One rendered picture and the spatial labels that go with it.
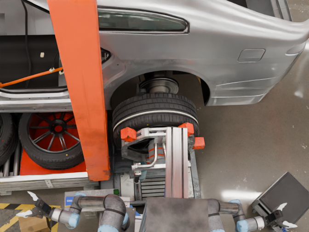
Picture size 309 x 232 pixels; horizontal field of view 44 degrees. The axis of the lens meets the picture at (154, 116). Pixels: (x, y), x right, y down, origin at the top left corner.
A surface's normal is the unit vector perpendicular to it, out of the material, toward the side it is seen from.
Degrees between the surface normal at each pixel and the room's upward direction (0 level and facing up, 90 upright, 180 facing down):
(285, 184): 0
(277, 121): 0
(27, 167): 0
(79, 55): 90
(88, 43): 90
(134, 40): 80
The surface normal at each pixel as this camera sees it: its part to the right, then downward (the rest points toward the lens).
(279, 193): 0.08, -0.45
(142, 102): -0.27, -0.40
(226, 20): 0.22, 0.18
